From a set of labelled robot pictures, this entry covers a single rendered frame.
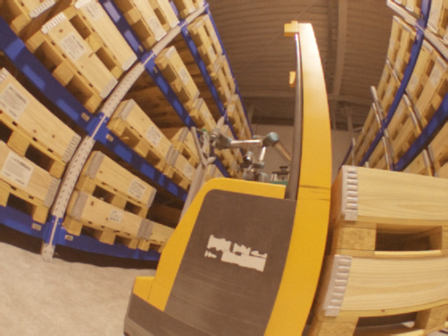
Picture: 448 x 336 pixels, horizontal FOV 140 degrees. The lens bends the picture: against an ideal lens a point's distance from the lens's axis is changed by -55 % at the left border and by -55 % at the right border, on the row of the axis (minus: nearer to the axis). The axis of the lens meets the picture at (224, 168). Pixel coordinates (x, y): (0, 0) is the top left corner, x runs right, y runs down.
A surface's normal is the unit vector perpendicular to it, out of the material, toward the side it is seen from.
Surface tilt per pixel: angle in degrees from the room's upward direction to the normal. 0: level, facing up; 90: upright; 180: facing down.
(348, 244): 90
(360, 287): 90
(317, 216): 90
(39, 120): 90
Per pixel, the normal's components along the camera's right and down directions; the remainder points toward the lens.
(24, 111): 0.92, 0.10
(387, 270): -0.29, -0.45
